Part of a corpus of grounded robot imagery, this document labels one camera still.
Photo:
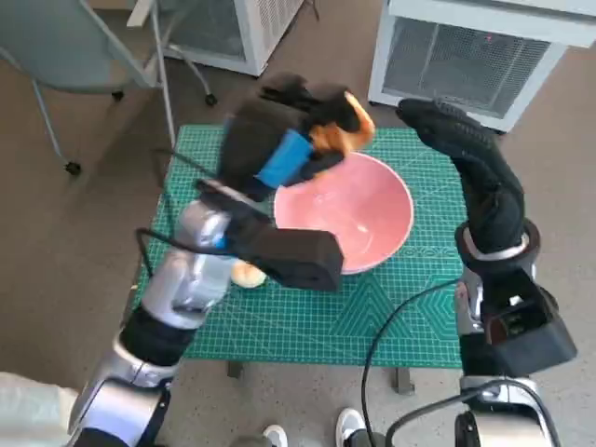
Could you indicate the green cutting mat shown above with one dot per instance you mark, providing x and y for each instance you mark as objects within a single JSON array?
[{"x": 298, "y": 326}]

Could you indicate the white mesh-front cabinet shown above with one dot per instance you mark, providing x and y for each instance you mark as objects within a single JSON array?
[
  {"x": 465, "y": 60},
  {"x": 261, "y": 28}
]

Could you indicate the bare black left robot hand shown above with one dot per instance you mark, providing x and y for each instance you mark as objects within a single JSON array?
[{"x": 251, "y": 144}]

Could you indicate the grey chair on castors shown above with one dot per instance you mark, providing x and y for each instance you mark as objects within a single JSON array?
[{"x": 70, "y": 46}]

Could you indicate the person's white shoe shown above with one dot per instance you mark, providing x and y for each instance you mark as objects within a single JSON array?
[
  {"x": 274, "y": 437},
  {"x": 349, "y": 426}
]

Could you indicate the grey metal table leg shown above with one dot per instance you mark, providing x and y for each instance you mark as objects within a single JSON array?
[
  {"x": 234, "y": 369},
  {"x": 405, "y": 382}
]

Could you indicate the pink bowl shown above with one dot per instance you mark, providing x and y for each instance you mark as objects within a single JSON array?
[{"x": 344, "y": 209}]

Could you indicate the pale round toy bread roll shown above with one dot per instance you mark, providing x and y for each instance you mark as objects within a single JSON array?
[{"x": 247, "y": 277}]

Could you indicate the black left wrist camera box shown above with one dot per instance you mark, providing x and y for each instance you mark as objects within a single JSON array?
[{"x": 302, "y": 261}]

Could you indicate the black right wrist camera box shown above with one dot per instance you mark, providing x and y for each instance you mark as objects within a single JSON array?
[{"x": 535, "y": 335}]

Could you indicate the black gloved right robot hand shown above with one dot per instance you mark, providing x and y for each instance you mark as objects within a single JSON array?
[{"x": 489, "y": 195}]

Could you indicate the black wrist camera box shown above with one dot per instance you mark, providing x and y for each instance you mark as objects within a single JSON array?
[
  {"x": 302, "y": 261},
  {"x": 535, "y": 335}
]

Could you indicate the orange toy bread loaf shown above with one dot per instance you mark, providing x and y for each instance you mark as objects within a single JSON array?
[{"x": 333, "y": 139}]

